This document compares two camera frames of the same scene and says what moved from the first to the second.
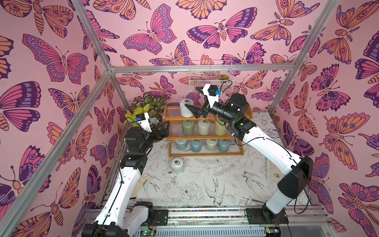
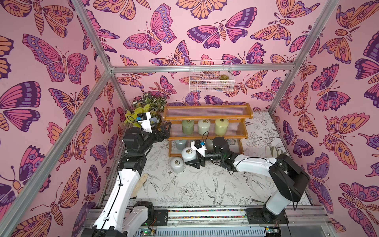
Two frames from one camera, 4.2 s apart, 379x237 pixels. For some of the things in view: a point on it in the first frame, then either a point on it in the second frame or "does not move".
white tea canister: x=185 y=111 -> x=188 y=154
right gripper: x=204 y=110 -> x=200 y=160
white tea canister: x=177 y=165 does not move
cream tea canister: x=204 y=126 does not move
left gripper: x=163 y=134 does not move
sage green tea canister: x=188 y=126 does not move
